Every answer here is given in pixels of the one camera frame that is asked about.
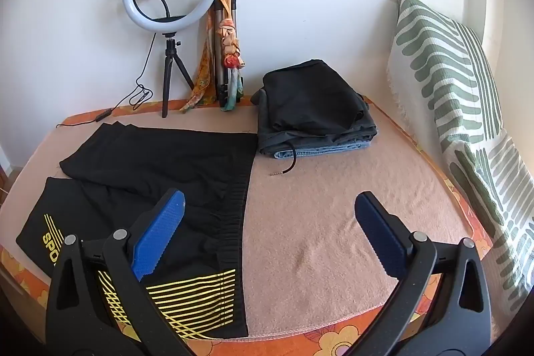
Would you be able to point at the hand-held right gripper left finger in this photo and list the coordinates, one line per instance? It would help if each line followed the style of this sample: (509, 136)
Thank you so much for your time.
(160, 233)

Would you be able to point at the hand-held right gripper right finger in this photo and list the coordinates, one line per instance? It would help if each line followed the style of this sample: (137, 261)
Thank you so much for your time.
(381, 233)

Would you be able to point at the black pants with yellow stripes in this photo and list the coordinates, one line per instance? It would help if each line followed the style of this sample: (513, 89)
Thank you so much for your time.
(167, 156)

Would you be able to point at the folded black pants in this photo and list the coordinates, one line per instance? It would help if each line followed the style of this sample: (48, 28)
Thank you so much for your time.
(308, 97)

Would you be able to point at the pink blanket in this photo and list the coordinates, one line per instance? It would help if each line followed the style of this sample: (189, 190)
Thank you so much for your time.
(325, 214)

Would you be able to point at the folded blue jeans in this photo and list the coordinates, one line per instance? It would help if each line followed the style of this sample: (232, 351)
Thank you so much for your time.
(333, 148)

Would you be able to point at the folded dark grey garment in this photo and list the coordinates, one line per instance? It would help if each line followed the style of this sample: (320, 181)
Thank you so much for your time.
(317, 139)

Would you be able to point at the green and white striped pillow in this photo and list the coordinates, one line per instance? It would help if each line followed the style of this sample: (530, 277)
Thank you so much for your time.
(450, 89)

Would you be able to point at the small black tripod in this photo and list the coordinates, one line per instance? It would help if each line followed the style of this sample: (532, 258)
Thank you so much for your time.
(169, 60)

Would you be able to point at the folded grey tripod stand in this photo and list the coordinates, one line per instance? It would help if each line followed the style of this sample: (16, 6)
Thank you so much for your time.
(217, 60)

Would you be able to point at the orange patterned scarf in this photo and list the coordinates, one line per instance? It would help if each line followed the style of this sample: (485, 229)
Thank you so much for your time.
(227, 35)

